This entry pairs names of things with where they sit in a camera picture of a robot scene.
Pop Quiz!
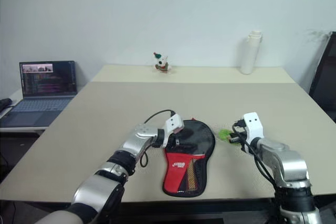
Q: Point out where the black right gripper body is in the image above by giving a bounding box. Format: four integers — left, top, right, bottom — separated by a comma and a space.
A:
232, 120, 249, 145

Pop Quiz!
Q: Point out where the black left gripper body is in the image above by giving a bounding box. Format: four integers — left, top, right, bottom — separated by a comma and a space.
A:
167, 132, 182, 151

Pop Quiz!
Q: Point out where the green fuzzy zipper charm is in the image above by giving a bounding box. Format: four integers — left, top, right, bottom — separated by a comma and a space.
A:
218, 129, 235, 142

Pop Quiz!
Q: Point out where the black red paddle case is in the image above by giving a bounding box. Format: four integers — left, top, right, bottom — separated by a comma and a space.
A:
161, 118, 216, 198

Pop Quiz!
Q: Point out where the white water bottle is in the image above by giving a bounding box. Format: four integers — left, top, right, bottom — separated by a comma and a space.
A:
240, 30, 264, 74

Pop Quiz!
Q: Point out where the white plush dog toy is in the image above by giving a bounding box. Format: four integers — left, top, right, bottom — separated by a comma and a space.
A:
152, 51, 173, 74

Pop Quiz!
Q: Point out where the black office chair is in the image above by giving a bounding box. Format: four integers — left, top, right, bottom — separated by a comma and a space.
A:
308, 31, 336, 124

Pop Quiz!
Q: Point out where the grey open laptop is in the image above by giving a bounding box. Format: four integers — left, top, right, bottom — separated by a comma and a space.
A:
0, 60, 78, 128

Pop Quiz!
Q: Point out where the black device beside laptop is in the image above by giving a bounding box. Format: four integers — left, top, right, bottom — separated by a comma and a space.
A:
0, 98, 13, 112

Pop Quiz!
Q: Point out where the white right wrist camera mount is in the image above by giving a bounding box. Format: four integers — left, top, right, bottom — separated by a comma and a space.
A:
242, 112, 264, 144

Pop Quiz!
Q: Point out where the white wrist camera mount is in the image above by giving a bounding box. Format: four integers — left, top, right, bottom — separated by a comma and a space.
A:
161, 113, 185, 149
242, 112, 264, 144

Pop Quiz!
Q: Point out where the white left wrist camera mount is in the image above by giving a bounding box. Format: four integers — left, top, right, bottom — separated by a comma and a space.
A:
161, 113, 185, 149

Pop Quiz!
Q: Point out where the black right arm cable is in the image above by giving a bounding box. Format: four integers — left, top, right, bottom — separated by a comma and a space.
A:
232, 126, 277, 183

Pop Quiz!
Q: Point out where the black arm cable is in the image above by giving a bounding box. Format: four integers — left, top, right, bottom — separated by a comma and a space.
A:
232, 126, 277, 183
140, 109, 177, 168

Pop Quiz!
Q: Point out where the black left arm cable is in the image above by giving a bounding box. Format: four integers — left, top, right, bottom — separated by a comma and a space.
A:
140, 109, 177, 168

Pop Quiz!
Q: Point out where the black table frame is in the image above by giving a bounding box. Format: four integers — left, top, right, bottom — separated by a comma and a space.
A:
117, 201, 280, 224

